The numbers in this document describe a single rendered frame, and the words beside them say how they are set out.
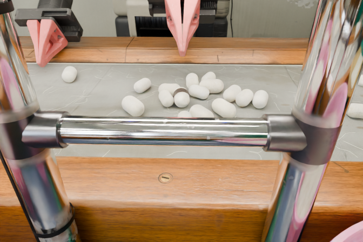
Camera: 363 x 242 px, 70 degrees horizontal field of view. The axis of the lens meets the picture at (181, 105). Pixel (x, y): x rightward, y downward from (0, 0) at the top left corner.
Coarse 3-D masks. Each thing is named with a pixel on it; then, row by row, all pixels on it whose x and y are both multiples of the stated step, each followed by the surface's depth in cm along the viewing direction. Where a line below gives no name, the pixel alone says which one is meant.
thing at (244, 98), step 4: (240, 92) 36; (244, 92) 35; (248, 92) 36; (252, 92) 36; (240, 96) 35; (244, 96) 35; (248, 96) 35; (252, 96) 36; (236, 100) 35; (240, 100) 35; (244, 100) 35; (248, 100) 35; (240, 104) 35; (244, 104) 35
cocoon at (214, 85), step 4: (204, 80) 39; (208, 80) 39; (212, 80) 39; (216, 80) 39; (220, 80) 39; (200, 84) 39; (204, 84) 38; (208, 84) 38; (212, 84) 38; (216, 84) 38; (220, 84) 38; (208, 88) 38; (212, 88) 38; (216, 88) 38; (220, 88) 38; (212, 92) 39; (216, 92) 39
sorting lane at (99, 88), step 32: (32, 64) 51; (64, 64) 51; (96, 64) 51; (128, 64) 50; (160, 64) 50; (192, 64) 50; (224, 64) 50; (64, 96) 39; (96, 96) 39; (288, 96) 39; (352, 128) 31; (352, 160) 26
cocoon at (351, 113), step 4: (352, 104) 33; (356, 104) 33; (360, 104) 33; (352, 108) 32; (356, 108) 32; (360, 108) 32; (348, 112) 33; (352, 112) 32; (356, 112) 32; (360, 112) 32; (352, 116) 33; (356, 116) 33; (360, 116) 32
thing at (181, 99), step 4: (184, 88) 36; (180, 92) 35; (184, 92) 35; (176, 96) 35; (180, 96) 34; (184, 96) 34; (188, 96) 35; (176, 100) 35; (180, 100) 34; (184, 100) 34; (188, 100) 35; (176, 104) 35; (180, 104) 35; (184, 104) 35; (188, 104) 35
